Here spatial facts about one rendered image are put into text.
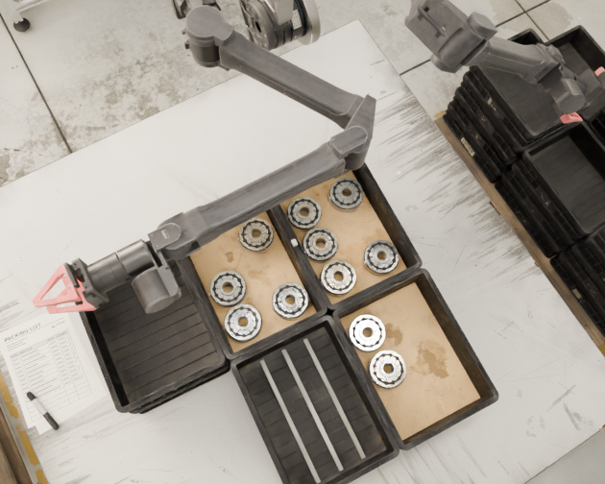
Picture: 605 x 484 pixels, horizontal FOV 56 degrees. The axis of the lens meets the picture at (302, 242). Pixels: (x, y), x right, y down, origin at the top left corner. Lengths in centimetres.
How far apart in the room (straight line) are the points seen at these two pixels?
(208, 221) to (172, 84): 198
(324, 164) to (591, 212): 163
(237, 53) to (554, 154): 167
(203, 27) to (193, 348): 86
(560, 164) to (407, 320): 115
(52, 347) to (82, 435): 28
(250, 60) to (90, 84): 193
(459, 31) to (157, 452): 134
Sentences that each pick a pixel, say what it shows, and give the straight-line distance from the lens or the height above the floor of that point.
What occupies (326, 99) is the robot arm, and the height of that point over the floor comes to 147.
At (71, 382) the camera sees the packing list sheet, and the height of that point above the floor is 70.
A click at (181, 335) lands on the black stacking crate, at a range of 165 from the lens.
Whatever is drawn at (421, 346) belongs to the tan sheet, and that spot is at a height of 83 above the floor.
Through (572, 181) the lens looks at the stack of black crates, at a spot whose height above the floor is 38.
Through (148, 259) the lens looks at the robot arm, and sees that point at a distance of 103.
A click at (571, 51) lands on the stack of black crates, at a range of 304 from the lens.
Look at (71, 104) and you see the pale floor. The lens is 302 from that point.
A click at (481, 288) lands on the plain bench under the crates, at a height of 70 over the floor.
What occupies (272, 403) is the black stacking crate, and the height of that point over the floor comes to 83.
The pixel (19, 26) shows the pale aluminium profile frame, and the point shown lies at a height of 2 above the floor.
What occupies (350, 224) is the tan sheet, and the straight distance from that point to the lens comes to 172.
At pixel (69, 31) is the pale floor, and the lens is 327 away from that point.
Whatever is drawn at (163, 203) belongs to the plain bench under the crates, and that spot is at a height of 70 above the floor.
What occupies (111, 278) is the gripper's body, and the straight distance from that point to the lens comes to 104.
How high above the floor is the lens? 244
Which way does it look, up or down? 72 degrees down
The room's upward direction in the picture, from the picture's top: 8 degrees clockwise
